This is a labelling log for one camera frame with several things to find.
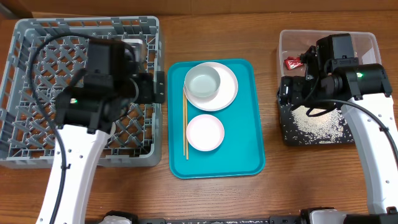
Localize clear plastic bin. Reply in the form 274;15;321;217
276;30;382;82

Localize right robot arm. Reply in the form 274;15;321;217
277;33;397;223

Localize white rice grains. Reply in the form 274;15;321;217
281;104;354;144

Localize teal plastic tray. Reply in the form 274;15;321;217
167;58;266;179

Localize pink shallow bowl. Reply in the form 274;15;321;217
186;114;225;152

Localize red snack wrapper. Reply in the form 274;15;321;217
284;57;303;70

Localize white round plate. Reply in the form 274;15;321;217
184;62;238;111

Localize grey bowl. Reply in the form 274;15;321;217
184;64;221;99

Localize black food waste tray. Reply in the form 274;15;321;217
277;93;357;147

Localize grey dishwasher rack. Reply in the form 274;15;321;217
1;16;164;169

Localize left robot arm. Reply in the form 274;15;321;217
37;37;165;223

